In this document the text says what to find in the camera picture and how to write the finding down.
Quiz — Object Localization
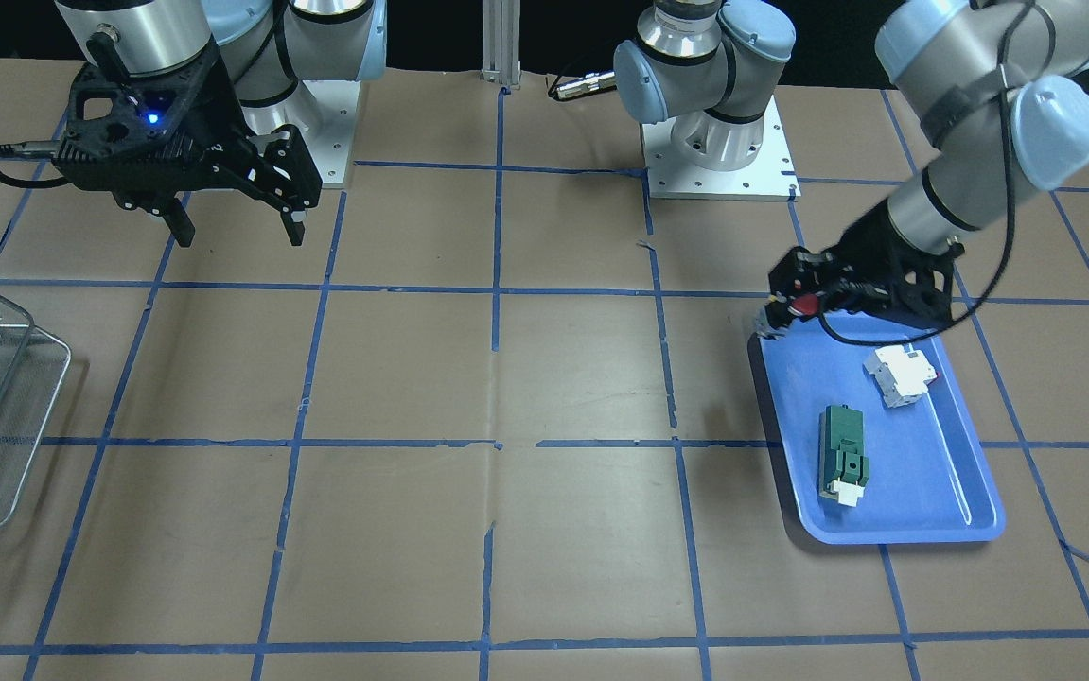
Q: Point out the red emergency stop button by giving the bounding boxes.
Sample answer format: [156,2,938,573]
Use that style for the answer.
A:
[752,293,820,338]

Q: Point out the black camera cable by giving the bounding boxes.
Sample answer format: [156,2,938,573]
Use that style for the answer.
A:
[815,0,1047,346]

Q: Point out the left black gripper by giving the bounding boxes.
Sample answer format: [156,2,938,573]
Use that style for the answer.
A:
[767,202,965,329]

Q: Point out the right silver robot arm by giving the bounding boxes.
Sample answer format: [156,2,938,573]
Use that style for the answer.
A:
[51,1,388,247]

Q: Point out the white circuit breaker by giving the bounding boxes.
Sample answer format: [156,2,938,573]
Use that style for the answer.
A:
[862,344,940,409]

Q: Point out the green relay module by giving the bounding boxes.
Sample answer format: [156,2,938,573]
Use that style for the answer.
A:
[819,405,871,508]

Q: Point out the aluminium frame post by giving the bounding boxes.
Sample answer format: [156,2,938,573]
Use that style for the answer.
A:
[481,0,521,90]

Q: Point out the blue plastic tray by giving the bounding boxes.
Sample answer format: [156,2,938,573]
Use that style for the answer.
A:
[747,323,1007,546]

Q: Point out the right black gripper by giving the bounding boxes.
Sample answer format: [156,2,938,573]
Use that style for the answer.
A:
[52,40,323,250]

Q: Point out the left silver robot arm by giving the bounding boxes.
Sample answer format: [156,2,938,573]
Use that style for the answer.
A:
[612,1,1089,338]

